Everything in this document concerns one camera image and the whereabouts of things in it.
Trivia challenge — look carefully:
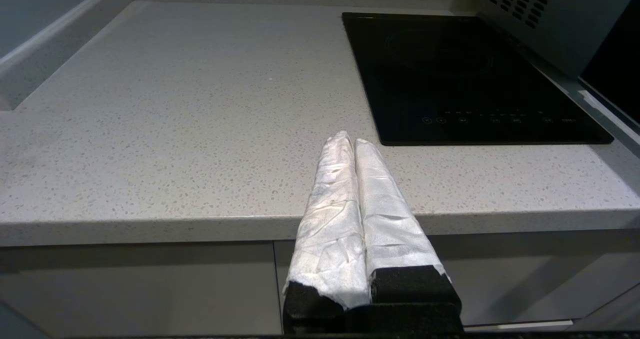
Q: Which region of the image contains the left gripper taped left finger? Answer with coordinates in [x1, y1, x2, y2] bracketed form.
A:
[282, 130, 372, 334]

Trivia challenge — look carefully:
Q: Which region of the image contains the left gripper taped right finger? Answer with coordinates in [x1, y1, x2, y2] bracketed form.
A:
[355, 138, 463, 311]

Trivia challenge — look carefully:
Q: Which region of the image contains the dark glass microwave door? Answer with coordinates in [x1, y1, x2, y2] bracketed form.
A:
[550, 0, 640, 160]

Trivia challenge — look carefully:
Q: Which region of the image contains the silver microwave oven body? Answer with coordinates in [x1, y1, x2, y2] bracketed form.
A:
[477, 0, 640, 78]

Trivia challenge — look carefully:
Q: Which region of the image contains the black induction cooktop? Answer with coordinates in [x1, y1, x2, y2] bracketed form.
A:
[341, 12, 615, 147]

